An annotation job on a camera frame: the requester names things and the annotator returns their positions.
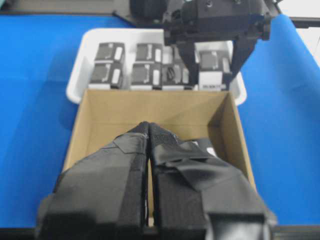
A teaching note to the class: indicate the white plastic tray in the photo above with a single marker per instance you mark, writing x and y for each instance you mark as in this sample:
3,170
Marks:
85,59

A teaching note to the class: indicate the black Dynamixel box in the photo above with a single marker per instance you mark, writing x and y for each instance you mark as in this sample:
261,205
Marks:
214,71
205,145
175,77
106,76
111,52
149,53
146,76

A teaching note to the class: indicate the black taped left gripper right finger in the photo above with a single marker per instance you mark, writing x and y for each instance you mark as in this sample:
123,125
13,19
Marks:
198,196

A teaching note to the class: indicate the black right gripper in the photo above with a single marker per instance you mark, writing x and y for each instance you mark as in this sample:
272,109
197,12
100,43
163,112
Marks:
241,21

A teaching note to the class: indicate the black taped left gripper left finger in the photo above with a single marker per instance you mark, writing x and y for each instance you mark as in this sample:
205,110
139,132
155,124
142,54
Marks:
101,197

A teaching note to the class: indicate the brown cardboard box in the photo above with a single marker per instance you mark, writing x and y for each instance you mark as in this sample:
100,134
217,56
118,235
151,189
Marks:
104,115

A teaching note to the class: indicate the black aluminium frame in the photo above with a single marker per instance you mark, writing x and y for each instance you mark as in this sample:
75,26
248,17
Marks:
113,7

